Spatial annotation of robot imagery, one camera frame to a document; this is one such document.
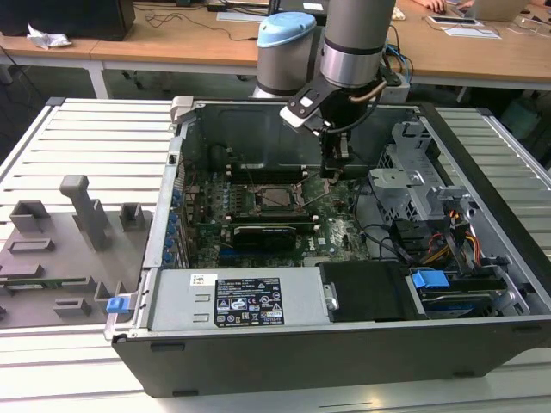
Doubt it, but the silver drive cage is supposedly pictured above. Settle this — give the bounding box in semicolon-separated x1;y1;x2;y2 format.
368;120;479;229

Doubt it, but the black monitor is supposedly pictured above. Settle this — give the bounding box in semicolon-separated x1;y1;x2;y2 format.
0;0;137;43

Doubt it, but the silver CPU with green edge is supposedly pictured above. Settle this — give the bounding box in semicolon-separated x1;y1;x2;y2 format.
260;188;294;208

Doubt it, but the silver power supply with label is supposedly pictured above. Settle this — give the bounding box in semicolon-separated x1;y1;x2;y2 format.
145;265;341;333

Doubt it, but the crumpled white paper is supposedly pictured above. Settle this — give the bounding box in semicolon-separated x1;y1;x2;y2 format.
25;22;73;52

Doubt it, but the white flat pad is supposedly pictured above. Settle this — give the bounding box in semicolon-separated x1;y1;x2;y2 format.
216;11;260;23

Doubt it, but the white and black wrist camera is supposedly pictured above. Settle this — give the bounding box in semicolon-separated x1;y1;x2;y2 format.
278;80;342;131

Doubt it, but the black and silver PC case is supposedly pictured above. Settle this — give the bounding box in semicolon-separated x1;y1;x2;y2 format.
105;95;551;399

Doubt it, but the blue cable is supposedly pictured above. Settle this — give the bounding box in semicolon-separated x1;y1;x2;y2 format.
385;25;415;89

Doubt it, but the long wooden desk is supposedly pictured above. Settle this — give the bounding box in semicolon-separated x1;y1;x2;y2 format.
90;0;551;94

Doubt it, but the green RAM stick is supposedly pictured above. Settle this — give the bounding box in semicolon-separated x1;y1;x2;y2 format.
0;278;90;289

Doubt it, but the white tablet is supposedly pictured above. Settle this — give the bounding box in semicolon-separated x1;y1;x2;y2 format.
425;15;480;27

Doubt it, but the yellow red wire bundle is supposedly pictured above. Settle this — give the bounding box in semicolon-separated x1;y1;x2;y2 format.
424;206;480;266

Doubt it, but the metal wire locking lever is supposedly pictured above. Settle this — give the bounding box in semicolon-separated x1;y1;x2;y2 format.
300;172;323;211
240;157;261;191

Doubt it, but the grey parts rack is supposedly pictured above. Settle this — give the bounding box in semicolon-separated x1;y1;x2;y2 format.
0;174;155;332

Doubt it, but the green motherboard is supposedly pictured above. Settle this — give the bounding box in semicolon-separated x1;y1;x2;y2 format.
184;169;372;270

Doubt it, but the white paper sheet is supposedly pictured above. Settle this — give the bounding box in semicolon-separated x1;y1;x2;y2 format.
443;24;504;40

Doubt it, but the black graphics card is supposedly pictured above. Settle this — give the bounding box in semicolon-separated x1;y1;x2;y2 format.
231;222;299;254

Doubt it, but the grey laptop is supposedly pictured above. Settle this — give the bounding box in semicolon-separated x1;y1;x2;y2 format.
467;0;525;22

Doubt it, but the thick black cable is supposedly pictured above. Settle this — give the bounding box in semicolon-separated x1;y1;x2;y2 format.
355;178;414;264

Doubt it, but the black plastic shroud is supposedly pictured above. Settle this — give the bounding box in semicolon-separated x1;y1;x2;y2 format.
319;259;427;324

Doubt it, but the hard disk in blue carrier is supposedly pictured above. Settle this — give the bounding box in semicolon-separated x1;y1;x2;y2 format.
410;268;496;320

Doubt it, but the metal socket cover frame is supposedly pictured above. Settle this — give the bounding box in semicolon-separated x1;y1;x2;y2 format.
252;183;306;215

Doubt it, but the CPU socket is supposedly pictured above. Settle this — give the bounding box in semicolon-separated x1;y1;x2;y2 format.
251;182;307;217

